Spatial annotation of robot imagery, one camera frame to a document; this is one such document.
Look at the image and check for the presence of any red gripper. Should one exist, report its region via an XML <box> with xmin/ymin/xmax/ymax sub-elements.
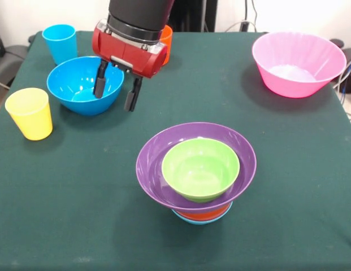
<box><xmin>92</xmin><ymin>19</ymin><xmax>168</xmax><ymax>112</ymax></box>

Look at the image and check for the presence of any purple plastic bowl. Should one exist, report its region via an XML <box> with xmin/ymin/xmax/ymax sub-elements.
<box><xmin>135</xmin><ymin>121</ymin><xmax>257</xmax><ymax>215</ymax></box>

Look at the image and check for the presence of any small green plastic bowl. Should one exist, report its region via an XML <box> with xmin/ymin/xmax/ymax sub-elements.
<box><xmin>161</xmin><ymin>138</ymin><xmax>240</xmax><ymax>203</ymax></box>

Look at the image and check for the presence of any orange plastic bowl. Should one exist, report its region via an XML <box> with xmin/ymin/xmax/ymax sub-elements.
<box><xmin>175</xmin><ymin>203</ymin><xmax>232</xmax><ymax>221</ymax></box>

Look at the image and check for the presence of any small blue plastic bowl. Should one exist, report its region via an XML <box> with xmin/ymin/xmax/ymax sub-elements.
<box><xmin>171</xmin><ymin>204</ymin><xmax>234</xmax><ymax>226</ymax></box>

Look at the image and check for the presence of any large blue plastic bowl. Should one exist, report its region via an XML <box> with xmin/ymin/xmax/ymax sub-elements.
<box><xmin>46</xmin><ymin>56</ymin><xmax>125</xmax><ymax>116</ymax></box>

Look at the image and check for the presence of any orange plastic cup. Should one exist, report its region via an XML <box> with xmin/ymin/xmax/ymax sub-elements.
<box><xmin>159</xmin><ymin>24</ymin><xmax>174</xmax><ymax>67</ymax></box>

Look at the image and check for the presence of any blue plastic cup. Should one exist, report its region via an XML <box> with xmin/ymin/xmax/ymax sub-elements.
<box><xmin>41</xmin><ymin>24</ymin><xmax>79</xmax><ymax>65</ymax></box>

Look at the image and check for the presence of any yellow plastic cup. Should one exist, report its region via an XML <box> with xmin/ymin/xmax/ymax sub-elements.
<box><xmin>5</xmin><ymin>87</ymin><xmax>54</xmax><ymax>141</ymax></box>

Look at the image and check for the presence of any dark green tablecloth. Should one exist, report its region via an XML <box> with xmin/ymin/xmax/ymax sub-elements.
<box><xmin>0</xmin><ymin>30</ymin><xmax>351</xmax><ymax>271</ymax></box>

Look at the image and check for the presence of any black chair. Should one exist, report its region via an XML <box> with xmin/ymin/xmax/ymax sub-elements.
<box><xmin>0</xmin><ymin>19</ymin><xmax>33</xmax><ymax>88</ymax></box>

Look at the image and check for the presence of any large pink plastic bowl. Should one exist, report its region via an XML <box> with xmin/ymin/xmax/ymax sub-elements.
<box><xmin>252</xmin><ymin>31</ymin><xmax>348</xmax><ymax>99</ymax></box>

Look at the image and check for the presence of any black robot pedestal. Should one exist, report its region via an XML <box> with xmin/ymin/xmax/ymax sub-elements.
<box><xmin>168</xmin><ymin>0</ymin><xmax>218</xmax><ymax>32</ymax></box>

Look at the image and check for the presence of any blue cable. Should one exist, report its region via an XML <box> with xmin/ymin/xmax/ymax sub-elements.
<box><xmin>339</xmin><ymin>56</ymin><xmax>351</xmax><ymax>94</ymax></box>

